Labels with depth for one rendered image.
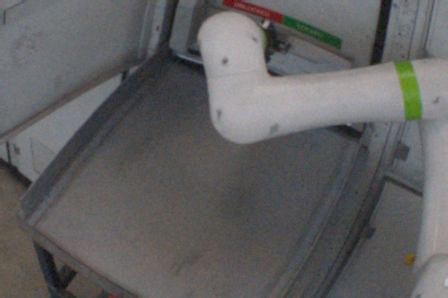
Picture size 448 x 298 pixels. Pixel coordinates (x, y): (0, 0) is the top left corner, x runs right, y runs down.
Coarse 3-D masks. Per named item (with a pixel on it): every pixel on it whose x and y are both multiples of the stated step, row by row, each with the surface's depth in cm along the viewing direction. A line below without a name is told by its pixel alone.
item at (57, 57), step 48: (0, 0) 101; (48, 0) 114; (96, 0) 131; (144, 0) 146; (0, 48) 111; (48, 48) 127; (96, 48) 144; (144, 48) 156; (0, 96) 121; (48, 96) 138; (0, 144) 126
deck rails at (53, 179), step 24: (144, 72) 149; (120, 96) 142; (96, 120) 133; (120, 120) 140; (72, 144) 125; (96, 144) 132; (360, 144) 144; (48, 168) 116; (72, 168) 125; (48, 192) 118; (336, 192) 131; (24, 216) 109; (312, 240) 120; (288, 264) 114; (288, 288) 105
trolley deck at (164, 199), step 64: (128, 128) 138; (192, 128) 141; (320, 128) 148; (64, 192) 119; (128, 192) 124; (192, 192) 127; (256, 192) 129; (320, 192) 131; (64, 256) 108; (128, 256) 110; (192, 256) 114; (256, 256) 116; (320, 256) 117
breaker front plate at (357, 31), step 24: (216, 0) 144; (240, 0) 141; (264, 0) 138; (288, 0) 135; (312, 0) 131; (336, 0) 128; (360, 0) 124; (312, 24) 136; (336, 24) 133; (360, 24) 129; (336, 48) 137; (360, 48) 133; (288, 72) 149; (312, 72) 145
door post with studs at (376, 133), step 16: (400, 0) 114; (416, 0) 110; (400, 16) 116; (400, 32) 119; (384, 48) 125; (400, 48) 122; (368, 128) 139; (384, 128) 139; (368, 144) 144; (368, 160) 147; (368, 176) 149; (352, 208) 158; (336, 240) 167; (336, 256) 171; (320, 272) 178
